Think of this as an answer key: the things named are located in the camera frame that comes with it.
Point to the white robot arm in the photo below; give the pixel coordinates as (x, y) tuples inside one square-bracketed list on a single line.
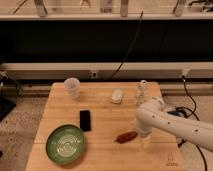
[(151, 114)]

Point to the translucent plastic cup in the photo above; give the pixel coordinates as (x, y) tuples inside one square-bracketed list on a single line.
[(72, 86)]

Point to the clear glass bottle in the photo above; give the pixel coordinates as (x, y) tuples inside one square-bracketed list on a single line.
[(141, 91)]

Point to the red pepper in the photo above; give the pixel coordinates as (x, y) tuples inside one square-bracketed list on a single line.
[(125, 137)]

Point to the black smartphone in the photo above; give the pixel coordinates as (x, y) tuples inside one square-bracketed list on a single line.
[(85, 120)]

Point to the small white box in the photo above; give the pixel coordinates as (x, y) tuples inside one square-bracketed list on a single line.
[(117, 96)]

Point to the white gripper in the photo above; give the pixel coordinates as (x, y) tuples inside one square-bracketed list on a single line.
[(146, 138)]

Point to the blue cable connector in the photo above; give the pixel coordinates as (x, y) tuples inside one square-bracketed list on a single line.
[(175, 113)]

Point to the green ceramic bowl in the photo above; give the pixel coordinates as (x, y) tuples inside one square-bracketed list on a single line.
[(65, 144)]

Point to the white wall outlet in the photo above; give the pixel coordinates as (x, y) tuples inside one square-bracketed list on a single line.
[(94, 74)]

